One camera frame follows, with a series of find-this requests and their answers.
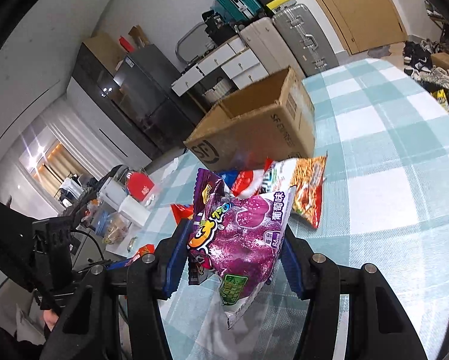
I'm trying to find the grey refrigerator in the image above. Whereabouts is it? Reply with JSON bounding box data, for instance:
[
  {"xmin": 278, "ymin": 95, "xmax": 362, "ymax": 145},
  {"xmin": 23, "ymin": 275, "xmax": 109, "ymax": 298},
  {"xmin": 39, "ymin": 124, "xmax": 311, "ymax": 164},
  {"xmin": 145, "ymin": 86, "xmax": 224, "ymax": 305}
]
[{"xmin": 114, "ymin": 43, "xmax": 195, "ymax": 151}]

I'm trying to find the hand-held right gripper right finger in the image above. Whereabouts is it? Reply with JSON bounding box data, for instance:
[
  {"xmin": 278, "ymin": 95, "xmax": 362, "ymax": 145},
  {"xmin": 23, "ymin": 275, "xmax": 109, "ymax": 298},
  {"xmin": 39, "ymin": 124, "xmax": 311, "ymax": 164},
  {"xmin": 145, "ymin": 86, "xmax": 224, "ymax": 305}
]
[{"xmin": 280, "ymin": 227, "xmax": 427, "ymax": 360}]

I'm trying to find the pile of sneakers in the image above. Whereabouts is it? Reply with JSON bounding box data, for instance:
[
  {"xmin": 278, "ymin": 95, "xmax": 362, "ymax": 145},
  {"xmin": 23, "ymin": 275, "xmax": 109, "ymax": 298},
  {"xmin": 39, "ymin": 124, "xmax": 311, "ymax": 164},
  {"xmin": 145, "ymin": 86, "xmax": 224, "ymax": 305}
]
[{"xmin": 402, "ymin": 39, "xmax": 449, "ymax": 94}]

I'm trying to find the red gift box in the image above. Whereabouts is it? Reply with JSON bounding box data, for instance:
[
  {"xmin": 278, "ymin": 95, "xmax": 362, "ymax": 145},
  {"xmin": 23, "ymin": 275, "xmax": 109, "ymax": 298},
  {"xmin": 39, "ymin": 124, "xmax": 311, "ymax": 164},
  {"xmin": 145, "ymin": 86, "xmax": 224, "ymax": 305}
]
[{"xmin": 126, "ymin": 170, "xmax": 154, "ymax": 201}]

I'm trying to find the white marble side table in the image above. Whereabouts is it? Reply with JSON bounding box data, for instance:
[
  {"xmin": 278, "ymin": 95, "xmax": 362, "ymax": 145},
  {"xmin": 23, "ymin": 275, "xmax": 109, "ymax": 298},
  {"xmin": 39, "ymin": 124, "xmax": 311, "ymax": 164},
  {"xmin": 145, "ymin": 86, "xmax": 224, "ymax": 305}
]
[{"xmin": 70, "ymin": 165, "xmax": 180, "ymax": 267}]

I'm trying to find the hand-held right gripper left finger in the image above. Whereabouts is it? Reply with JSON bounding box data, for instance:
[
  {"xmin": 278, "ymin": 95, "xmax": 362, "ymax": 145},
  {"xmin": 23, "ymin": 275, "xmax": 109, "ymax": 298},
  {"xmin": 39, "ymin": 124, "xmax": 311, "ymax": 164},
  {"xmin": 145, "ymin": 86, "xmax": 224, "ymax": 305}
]
[{"xmin": 40, "ymin": 219, "xmax": 193, "ymax": 360}]

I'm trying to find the grey white laundry basket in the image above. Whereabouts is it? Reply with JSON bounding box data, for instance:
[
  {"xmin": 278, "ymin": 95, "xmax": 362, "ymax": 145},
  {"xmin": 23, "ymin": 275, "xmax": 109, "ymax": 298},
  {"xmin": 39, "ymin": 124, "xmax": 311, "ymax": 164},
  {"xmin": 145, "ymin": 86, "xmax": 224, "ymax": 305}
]
[{"xmin": 202, "ymin": 77, "xmax": 232, "ymax": 107}]

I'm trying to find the small cardboard box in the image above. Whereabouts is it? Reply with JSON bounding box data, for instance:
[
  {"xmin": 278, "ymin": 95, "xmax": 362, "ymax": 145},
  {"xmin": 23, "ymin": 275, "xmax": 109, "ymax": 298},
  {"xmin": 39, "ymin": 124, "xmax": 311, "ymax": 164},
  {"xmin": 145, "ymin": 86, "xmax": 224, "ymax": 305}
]
[{"xmin": 430, "ymin": 52, "xmax": 449, "ymax": 79}]

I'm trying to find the dark glass cabinet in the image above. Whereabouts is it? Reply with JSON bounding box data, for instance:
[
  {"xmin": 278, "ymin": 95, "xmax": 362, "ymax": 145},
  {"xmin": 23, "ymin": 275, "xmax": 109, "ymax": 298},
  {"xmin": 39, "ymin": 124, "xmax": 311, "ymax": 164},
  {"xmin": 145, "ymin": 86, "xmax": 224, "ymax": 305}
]
[{"xmin": 72, "ymin": 32, "xmax": 154, "ymax": 160}]

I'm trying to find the white curtain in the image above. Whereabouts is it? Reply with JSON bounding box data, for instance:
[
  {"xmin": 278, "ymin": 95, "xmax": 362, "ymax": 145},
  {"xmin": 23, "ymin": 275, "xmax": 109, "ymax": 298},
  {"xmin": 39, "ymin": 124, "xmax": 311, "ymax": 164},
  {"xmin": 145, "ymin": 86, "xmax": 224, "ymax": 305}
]
[{"xmin": 40, "ymin": 112, "xmax": 112, "ymax": 173}]

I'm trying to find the clear plastic food bag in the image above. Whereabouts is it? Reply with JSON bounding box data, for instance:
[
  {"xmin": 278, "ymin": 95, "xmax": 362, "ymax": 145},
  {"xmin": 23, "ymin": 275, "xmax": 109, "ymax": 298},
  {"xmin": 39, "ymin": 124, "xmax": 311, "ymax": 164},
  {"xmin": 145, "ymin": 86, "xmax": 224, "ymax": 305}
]
[{"xmin": 102, "ymin": 212, "xmax": 133, "ymax": 244}]

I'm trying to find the brown paper bag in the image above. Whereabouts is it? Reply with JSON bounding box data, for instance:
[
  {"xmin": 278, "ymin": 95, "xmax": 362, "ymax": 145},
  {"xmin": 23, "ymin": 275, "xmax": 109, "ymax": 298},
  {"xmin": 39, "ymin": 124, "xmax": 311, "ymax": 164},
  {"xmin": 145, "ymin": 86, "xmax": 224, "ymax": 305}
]
[{"xmin": 129, "ymin": 25, "xmax": 150, "ymax": 47}]

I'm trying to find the black bag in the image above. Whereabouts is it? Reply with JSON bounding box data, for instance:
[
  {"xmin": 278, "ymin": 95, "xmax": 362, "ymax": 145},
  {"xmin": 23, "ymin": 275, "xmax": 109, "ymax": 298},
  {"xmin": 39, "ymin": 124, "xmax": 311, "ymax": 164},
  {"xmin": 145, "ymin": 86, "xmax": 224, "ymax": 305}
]
[{"xmin": 201, "ymin": 9, "xmax": 240, "ymax": 44}]

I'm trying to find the white kettle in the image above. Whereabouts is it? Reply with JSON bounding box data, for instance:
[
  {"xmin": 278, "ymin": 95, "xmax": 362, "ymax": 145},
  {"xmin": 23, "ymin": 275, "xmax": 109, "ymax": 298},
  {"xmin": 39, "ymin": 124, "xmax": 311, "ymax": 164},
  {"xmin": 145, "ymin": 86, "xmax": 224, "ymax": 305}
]
[{"xmin": 99, "ymin": 178, "xmax": 129, "ymax": 214}]

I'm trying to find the person's left hand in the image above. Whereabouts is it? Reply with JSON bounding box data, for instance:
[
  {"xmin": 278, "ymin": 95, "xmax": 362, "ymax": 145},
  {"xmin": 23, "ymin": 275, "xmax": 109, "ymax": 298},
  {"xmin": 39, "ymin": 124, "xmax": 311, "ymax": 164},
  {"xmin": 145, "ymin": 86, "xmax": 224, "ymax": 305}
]
[{"xmin": 43, "ymin": 307, "xmax": 62, "ymax": 335}]

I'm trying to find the beige suitcase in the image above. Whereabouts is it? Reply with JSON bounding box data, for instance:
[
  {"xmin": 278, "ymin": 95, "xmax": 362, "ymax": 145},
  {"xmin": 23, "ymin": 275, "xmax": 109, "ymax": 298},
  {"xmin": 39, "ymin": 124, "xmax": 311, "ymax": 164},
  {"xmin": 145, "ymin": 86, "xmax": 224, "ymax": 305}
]
[{"xmin": 239, "ymin": 17, "xmax": 304, "ymax": 77}]

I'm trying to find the silver suitcase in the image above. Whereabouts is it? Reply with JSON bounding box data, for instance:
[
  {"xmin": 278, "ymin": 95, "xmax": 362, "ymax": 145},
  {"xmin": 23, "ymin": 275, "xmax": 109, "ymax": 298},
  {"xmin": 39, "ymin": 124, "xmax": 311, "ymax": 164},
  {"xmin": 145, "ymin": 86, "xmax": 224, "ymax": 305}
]
[{"xmin": 272, "ymin": 4, "xmax": 339, "ymax": 77}]

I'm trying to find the arched metal frame mirror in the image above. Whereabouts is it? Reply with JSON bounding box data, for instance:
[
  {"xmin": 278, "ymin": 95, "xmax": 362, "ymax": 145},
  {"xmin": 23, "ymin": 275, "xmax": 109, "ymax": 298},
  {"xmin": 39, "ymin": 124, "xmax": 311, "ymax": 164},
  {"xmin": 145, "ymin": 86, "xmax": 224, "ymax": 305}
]
[{"xmin": 175, "ymin": 22, "xmax": 206, "ymax": 62}]

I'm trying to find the purple jelly snack packet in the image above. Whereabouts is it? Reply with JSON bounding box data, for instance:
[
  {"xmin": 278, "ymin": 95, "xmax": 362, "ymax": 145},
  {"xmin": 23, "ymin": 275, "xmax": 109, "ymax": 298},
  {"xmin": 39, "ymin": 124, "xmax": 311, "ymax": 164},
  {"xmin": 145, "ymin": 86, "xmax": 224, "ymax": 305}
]
[{"xmin": 187, "ymin": 169, "xmax": 298, "ymax": 331}]

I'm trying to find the white drawer cabinet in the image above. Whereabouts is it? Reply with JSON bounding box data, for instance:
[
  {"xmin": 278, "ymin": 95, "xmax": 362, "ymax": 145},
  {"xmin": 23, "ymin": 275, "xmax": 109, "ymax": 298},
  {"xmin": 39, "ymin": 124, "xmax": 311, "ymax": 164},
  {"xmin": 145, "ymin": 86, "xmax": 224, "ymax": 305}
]
[{"xmin": 171, "ymin": 37, "xmax": 270, "ymax": 96}]

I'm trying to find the brown cardboard box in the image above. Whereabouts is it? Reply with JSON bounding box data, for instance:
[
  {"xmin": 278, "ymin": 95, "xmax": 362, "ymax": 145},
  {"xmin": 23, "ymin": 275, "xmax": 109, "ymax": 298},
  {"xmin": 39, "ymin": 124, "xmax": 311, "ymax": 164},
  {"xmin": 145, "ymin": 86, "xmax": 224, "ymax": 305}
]
[{"xmin": 183, "ymin": 65, "xmax": 316, "ymax": 173}]

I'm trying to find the wooden door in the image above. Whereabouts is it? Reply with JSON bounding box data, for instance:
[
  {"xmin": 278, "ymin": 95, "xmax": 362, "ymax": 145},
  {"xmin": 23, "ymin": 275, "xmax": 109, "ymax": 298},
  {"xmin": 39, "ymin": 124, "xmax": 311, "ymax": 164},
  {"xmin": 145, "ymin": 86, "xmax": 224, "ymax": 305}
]
[{"xmin": 292, "ymin": 0, "xmax": 409, "ymax": 55}]

